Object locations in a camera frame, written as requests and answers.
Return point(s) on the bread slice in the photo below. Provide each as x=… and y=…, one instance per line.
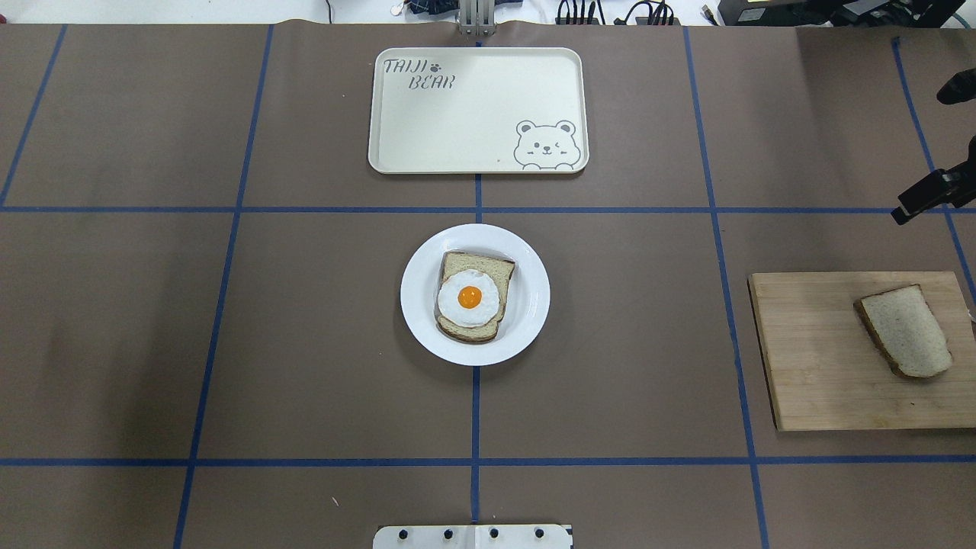
x=903, y=328
x=501, y=270

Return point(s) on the bread slice under egg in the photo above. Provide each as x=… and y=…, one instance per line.
x=501, y=270

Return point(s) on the wooden cutting board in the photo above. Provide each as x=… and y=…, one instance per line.
x=824, y=372

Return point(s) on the white round plate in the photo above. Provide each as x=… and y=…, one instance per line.
x=529, y=299

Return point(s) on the aluminium frame post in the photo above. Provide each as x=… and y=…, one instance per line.
x=476, y=18

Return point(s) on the fried egg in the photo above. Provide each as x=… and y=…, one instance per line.
x=469, y=299

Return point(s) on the white camera pedestal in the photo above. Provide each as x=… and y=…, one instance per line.
x=475, y=536

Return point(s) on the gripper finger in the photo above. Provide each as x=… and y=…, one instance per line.
x=961, y=87
x=955, y=187

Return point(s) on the cream bear tray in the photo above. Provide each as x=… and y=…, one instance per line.
x=478, y=110

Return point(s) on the black laptop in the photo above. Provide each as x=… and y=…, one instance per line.
x=915, y=14

